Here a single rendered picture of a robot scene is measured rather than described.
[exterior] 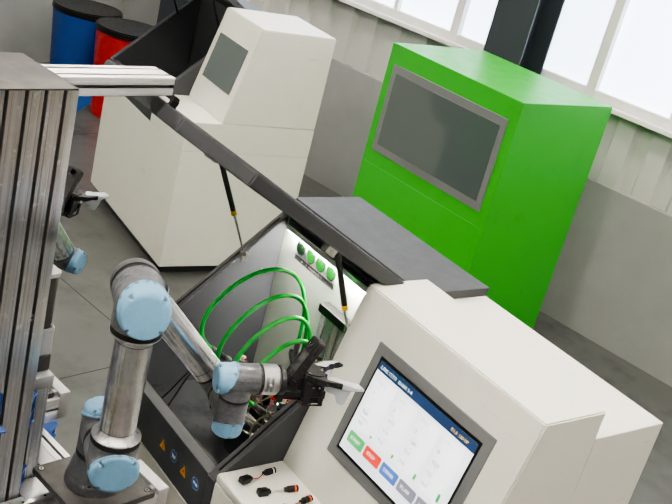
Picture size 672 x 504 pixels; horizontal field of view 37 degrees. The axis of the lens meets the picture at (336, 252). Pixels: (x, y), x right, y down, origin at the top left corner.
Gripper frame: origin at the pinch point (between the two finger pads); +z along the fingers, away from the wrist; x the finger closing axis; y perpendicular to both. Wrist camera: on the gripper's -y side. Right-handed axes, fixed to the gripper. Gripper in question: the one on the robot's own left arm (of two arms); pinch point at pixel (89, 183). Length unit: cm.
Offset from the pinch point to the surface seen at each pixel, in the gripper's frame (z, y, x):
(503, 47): 389, -29, 58
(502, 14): 392, -47, 48
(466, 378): -44, -24, 133
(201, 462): -42, 40, 78
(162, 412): -27, 43, 58
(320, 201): 44, -13, 62
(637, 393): 321, 115, 230
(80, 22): 480, 116, -286
